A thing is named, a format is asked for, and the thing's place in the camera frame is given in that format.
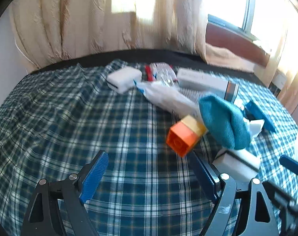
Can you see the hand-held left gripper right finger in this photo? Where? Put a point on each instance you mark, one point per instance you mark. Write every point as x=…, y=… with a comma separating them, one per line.
x=204, y=177

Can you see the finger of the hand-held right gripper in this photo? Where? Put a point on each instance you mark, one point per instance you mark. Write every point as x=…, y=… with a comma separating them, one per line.
x=259, y=114
x=290, y=163

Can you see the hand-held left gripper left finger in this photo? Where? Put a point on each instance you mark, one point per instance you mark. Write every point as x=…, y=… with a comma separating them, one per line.
x=95, y=174

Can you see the small white foam block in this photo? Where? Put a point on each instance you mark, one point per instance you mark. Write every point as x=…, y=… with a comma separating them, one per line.
x=257, y=125

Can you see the white sponge with black layer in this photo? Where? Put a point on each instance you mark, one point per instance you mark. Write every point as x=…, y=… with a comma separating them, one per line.
x=124, y=76
x=235, y=169

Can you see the teal cloth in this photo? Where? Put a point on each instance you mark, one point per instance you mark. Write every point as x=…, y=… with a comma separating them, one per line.
x=222, y=120

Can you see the orange and yellow toy block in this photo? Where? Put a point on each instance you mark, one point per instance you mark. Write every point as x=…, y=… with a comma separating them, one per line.
x=181, y=137

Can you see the long white box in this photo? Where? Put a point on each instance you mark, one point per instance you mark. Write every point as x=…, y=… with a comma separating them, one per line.
x=200, y=80

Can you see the white plastic packet blue ends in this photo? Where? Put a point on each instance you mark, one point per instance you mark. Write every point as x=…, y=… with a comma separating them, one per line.
x=163, y=95

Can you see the red and white snack packet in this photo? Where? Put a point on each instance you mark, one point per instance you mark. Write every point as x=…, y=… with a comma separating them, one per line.
x=149, y=72
x=163, y=70

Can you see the plaid blanket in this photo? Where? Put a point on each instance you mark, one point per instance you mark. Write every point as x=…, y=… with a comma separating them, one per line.
x=65, y=127

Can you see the narrow beige curtain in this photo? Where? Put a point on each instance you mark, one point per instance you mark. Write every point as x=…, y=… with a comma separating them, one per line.
x=294, y=66

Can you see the beige cloth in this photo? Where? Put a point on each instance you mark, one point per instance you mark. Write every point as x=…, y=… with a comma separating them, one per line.
x=225, y=55

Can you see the brown wooden windowsill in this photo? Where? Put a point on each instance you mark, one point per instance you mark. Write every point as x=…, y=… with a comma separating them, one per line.
x=227, y=39

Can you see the black mattress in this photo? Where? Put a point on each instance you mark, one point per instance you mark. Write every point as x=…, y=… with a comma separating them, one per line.
x=163, y=54

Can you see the window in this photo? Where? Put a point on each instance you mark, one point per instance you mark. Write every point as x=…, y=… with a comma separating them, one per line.
x=225, y=0

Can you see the wide beige curtain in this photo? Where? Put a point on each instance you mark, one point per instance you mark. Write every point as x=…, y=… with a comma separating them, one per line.
x=77, y=17

